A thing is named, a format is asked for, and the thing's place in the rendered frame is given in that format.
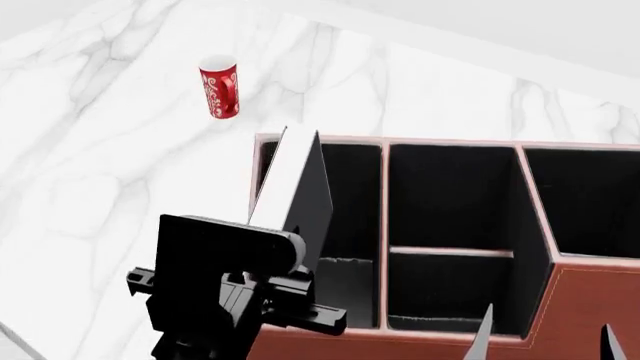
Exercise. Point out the black left gripper camera box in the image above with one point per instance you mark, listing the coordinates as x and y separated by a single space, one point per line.
225 243

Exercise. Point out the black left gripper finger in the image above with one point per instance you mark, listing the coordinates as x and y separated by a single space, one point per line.
296 230

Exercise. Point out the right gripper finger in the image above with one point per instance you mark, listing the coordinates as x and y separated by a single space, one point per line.
612 347
481 337

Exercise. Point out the brown leather compartment caddy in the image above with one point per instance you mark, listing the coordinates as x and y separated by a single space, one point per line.
590 300

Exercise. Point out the red patterned mug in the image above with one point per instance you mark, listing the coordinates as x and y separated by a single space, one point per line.
219 92

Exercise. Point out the white book with dark cover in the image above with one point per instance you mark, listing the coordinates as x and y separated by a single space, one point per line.
292 176

